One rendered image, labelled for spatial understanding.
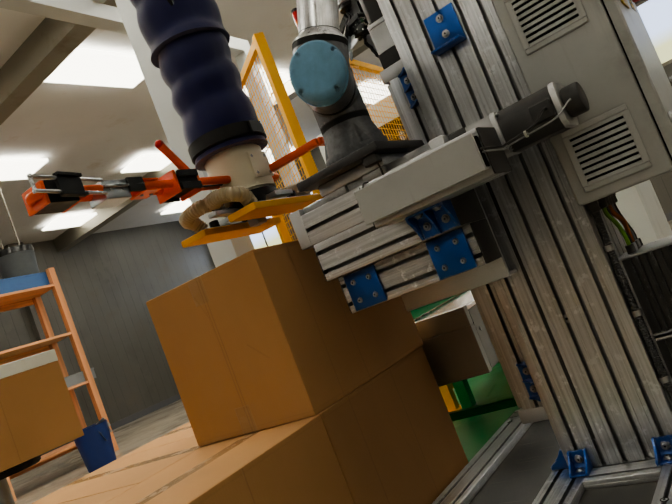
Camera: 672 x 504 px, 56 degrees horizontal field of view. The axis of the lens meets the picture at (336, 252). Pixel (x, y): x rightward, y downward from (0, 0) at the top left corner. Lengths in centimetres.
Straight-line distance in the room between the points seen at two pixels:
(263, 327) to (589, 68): 87
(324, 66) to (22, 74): 555
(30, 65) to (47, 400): 413
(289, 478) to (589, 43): 103
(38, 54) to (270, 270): 519
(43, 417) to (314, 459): 178
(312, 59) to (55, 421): 214
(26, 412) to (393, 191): 213
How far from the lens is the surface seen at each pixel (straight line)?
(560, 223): 141
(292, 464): 135
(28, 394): 299
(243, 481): 125
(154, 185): 157
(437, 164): 115
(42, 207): 141
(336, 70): 128
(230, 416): 162
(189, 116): 184
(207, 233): 173
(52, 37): 630
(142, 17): 197
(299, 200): 176
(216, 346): 159
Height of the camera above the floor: 77
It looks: 4 degrees up
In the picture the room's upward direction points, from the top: 21 degrees counter-clockwise
